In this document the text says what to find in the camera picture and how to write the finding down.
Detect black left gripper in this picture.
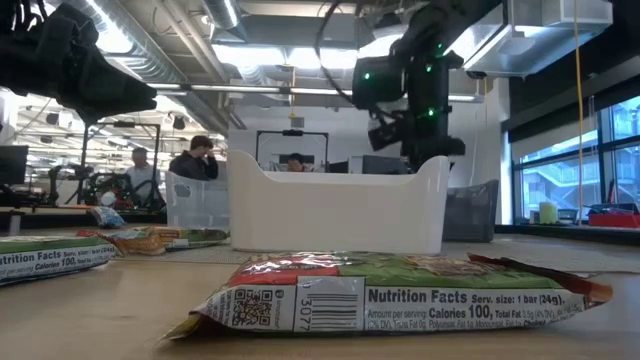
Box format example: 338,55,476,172
0,0,159,126

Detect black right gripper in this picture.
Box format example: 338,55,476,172
399,133,467,174

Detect blue granola bar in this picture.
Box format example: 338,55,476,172
89,205,127,230

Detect green orange granola bar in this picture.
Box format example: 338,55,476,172
75,225,232,257

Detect green red granola bar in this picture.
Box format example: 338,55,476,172
159,251,615,342
0,235,119,287

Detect grey desk monitor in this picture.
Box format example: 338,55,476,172
348,154,409,175

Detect dark grey bin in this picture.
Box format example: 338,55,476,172
442,178,500,244

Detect person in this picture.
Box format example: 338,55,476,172
124,146,162,206
285,152,307,174
168,134,220,182

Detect white plastic bin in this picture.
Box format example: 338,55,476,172
227,148,451,255

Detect black computer monitor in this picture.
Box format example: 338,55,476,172
0,144,30,186

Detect long ceiling light strip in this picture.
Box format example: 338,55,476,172
147,82,485,104

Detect yellow green container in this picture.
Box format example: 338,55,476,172
538,201,559,225

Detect clear plastic bin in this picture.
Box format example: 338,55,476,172
164,169,231,230

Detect red box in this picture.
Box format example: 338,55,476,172
588,212,640,230

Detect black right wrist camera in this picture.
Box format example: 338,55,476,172
367,115,404,152

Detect silver round ceiling duct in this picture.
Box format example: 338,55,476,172
64,0,232,137

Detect black background rig frame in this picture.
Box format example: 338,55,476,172
79,121,162,207

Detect black frame with camera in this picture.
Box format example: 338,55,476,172
255,129,330,171

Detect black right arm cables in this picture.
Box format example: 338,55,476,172
313,0,362,107

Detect yellow cable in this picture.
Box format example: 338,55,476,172
572,0,586,221

